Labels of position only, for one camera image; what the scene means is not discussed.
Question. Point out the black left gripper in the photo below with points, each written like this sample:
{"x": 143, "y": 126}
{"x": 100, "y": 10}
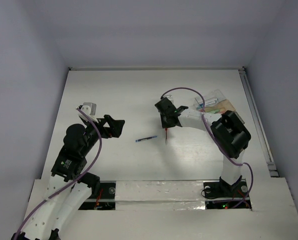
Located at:
{"x": 115, "y": 128}

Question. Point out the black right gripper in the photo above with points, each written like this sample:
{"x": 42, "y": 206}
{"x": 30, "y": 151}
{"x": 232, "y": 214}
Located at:
{"x": 166, "y": 124}

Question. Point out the red gel pen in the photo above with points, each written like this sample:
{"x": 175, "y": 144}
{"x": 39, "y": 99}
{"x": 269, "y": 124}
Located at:
{"x": 166, "y": 135}

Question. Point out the blue ink refill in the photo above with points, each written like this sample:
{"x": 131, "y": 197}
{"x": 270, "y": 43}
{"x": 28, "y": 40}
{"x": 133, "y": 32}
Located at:
{"x": 146, "y": 138}

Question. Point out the white marker blue cap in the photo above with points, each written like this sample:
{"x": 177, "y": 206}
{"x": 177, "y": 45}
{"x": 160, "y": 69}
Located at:
{"x": 211, "y": 101}

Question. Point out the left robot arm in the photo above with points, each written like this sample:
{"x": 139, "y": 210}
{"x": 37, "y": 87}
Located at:
{"x": 70, "y": 182}

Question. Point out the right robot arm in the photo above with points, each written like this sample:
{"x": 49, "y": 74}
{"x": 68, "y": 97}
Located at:
{"x": 226, "y": 130}

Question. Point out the stationery organizer box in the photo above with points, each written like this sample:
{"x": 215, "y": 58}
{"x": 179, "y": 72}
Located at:
{"x": 223, "y": 102}

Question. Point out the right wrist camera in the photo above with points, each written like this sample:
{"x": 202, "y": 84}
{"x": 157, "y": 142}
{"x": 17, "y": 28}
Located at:
{"x": 169, "y": 97}

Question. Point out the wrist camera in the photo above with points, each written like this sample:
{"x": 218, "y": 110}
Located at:
{"x": 169, "y": 97}
{"x": 89, "y": 109}

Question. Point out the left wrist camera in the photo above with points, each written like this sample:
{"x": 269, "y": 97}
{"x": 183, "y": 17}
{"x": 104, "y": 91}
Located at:
{"x": 89, "y": 109}

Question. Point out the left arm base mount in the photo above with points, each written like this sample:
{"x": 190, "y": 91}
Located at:
{"x": 106, "y": 190}

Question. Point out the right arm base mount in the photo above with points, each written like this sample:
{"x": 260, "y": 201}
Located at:
{"x": 217, "y": 189}

